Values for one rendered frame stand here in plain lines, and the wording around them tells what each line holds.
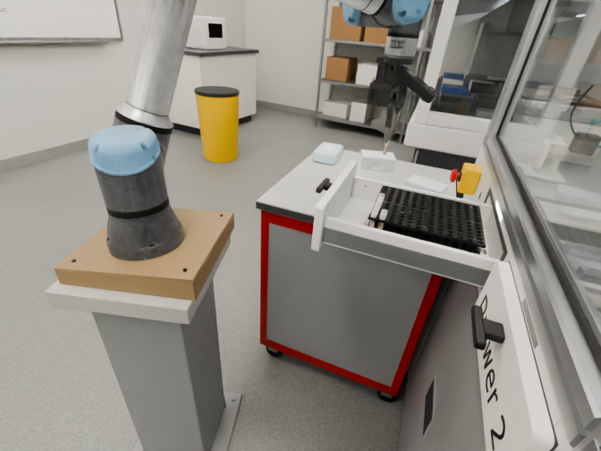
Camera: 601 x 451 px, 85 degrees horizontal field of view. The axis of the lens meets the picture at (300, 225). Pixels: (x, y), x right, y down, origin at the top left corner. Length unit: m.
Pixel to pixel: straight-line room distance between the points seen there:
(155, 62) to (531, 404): 0.78
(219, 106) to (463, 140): 2.24
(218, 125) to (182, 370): 2.63
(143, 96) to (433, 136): 1.14
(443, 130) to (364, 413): 1.16
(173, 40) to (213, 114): 2.48
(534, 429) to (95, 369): 1.49
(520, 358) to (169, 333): 0.64
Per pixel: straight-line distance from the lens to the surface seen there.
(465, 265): 0.67
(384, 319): 1.12
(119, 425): 1.47
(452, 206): 0.81
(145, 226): 0.70
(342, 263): 1.01
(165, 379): 0.95
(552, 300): 0.46
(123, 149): 0.65
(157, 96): 0.78
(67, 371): 1.68
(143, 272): 0.68
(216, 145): 3.32
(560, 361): 0.43
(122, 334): 0.86
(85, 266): 0.75
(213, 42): 4.36
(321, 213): 0.64
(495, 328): 0.51
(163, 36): 0.76
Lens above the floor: 1.23
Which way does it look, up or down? 32 degrees down
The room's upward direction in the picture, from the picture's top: 5 degrees clockwise
